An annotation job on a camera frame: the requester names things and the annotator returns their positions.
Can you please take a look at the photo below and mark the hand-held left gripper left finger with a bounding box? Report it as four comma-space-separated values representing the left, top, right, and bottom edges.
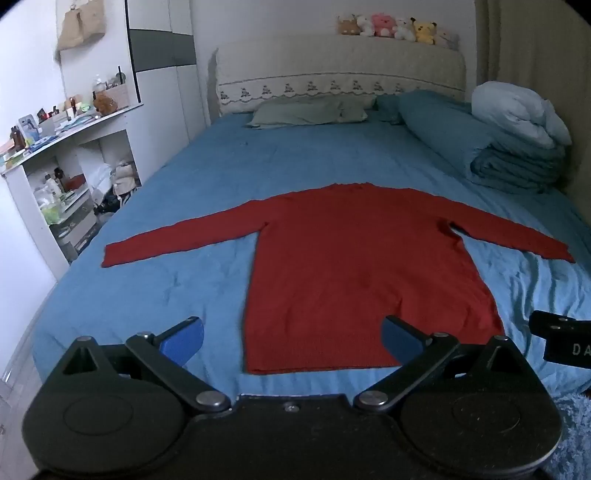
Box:
61, 316, 230, 412

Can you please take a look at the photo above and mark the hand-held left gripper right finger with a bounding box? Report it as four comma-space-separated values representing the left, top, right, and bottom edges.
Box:
353, 316, 528, 412

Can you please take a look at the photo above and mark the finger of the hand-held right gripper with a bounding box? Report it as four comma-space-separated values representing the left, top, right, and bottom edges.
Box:
528, 310, 591, 341

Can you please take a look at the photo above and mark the red knit sweater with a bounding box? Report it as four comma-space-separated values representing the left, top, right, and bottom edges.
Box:
102, 183, 576, 374

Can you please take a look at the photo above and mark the blue fluffy rug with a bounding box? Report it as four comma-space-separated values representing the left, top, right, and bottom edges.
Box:
544, 391, 591, 480

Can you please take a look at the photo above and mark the blue bed sheet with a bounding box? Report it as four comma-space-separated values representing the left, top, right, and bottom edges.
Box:
31, 90, 591, 403

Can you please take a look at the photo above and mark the white cloth bag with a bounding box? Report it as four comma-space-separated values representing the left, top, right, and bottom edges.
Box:
112, 161, 140, 196

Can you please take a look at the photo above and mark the pale blue folded quilt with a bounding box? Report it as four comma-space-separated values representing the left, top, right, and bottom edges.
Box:
471, 81, 574, 150

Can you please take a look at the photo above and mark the teal rolled duvet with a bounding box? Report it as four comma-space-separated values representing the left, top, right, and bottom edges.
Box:
376, 89, 570, 195

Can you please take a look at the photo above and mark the white shelf unit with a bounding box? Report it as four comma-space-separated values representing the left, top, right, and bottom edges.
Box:
0, 100, 145, 278

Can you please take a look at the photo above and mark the brown teddy bear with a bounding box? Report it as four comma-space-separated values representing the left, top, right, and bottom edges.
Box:
93, 94, 119, 116

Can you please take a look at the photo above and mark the pale green pillow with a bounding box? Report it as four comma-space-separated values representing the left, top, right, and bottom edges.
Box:
246, 96, 370, 129

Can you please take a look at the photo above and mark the white and grey wardrobe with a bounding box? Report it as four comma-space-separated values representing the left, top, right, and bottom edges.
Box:
126, 0, 206, 185

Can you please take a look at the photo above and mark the beige curtain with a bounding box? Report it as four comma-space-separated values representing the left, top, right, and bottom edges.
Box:
475, 0, 591, 139

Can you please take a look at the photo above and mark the row of plush toys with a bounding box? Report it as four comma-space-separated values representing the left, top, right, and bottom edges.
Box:
336, 12, 461, 51

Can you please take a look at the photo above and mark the beige hanging tote bag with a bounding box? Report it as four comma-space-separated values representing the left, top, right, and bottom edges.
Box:
56, 0, 107, 51

